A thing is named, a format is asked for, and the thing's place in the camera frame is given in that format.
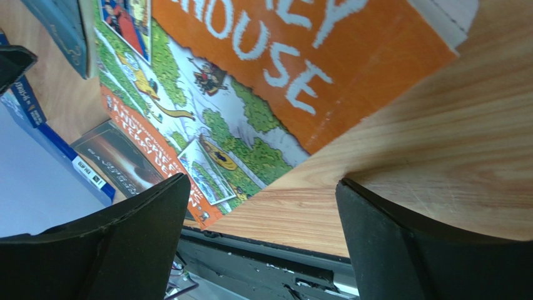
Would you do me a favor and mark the white two-tier shelf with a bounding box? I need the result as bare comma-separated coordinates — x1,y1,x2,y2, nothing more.
409,0,479,51

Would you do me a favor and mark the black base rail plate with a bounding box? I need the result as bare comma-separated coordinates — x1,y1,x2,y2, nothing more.
175,227,360,299

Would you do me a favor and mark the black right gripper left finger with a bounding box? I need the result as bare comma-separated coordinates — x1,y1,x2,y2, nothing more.
1,173,191,299

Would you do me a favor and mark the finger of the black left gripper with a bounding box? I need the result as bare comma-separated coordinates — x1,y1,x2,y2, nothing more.
1,45,38,95

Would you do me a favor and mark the dark three days book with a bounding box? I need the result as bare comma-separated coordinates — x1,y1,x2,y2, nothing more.
71,119,182,199

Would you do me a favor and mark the orange treehouse book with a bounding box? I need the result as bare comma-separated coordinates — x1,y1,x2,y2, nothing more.
93,1,457,228

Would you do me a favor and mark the dark nineteen eighty-four book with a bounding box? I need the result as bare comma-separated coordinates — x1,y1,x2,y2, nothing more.
21,0,98,79

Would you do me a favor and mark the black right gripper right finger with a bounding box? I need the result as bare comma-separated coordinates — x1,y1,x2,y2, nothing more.
335,178,532,299

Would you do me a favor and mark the blue clip file folder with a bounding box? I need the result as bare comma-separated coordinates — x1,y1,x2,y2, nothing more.
0,89,116,208

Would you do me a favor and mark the blue 91-storey treehouse book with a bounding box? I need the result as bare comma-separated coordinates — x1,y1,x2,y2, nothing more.
1,31,47,128

